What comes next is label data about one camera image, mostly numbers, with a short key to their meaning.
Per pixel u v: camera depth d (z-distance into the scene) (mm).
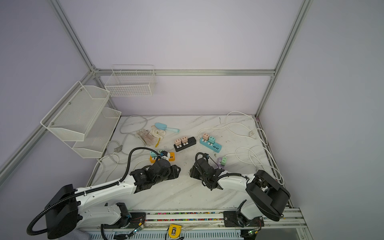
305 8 683
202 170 675
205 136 1003
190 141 1015
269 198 435
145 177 586
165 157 741
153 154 907
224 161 879
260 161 944
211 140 985
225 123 1151
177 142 964
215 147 983
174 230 698
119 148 988
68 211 394
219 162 907
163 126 1147
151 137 1050
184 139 981
